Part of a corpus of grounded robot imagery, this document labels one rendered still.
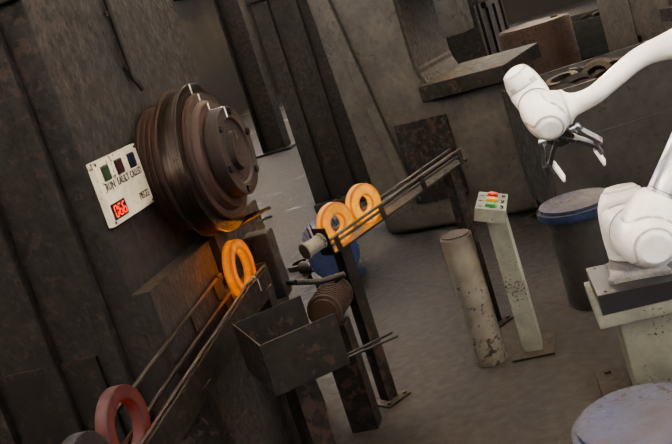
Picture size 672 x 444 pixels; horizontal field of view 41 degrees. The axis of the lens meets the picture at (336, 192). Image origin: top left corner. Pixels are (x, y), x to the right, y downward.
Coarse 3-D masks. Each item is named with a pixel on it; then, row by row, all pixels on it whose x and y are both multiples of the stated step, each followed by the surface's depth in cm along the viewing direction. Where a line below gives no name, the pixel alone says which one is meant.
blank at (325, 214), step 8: (328, 208) 325; (336, 208) 327; (344, 208) 330; (320, 216) 323; (328, 216) 325; (344, 216) 329; (352, 216) 332; (320, 224) 323; (328, 224) 324; (344, 224) 330; (328, 232) 324; (336, 232) 327; (344, 232) 329; (344, 240) 329
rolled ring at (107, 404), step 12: (108, 396) 199; (120, 396) 202; (132, 396) 207; (96, 408) 197; (108, 408) 197; (132, 408) 209; (144, 408) 210; (96, 420) 196; (108, 420) 195; (132, 420) 210; (144, 420) 209; (108, 432) 194; (144, 432) 208
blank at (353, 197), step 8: (360, 184) 335; (368, 184) 338; (352, 192) 333; (360, 192) 335; (368, 192) 338; (376, 192) 340; (352, 200) 332; (368, 200) 340; (376, 200) 340; (352, 208) 332; (360, 208) 335; (368, 208) 340; (360, 216) 334; (368, 216) 337; (376, 216) 339; (368, 224) 337
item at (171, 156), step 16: (176, 96) 267; (160, 112) 266; (176, 112) 262; (160, 128) 262; (176, 128) 259; (160, 144) 260; (176, 144) 258; (176, 160) 259; (176, 176) 259; (176, 192) 261; (192, 192) 259; (192, 208) 264; (208, 208) 267; (208, 224) 270; (224, 224) 275
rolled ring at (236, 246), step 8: (232, 240) 285; (240, 240) 289; (224, 248) 282; (232, 248) 282; (240, 248) 288; (248, 248) 294; (224, 256) 280; (232, 256) 280; (240, 256) 292; (248, 256) 292; (224, 264) 279; (232, 264) 279; (248, 264) 293; (224, 272) 279; (232, 272) 278; (248, 272) 293; (232, 280) 279; (240, 280) 282; (248, 280) 291; (232, 288) 280; (240, 288) 280
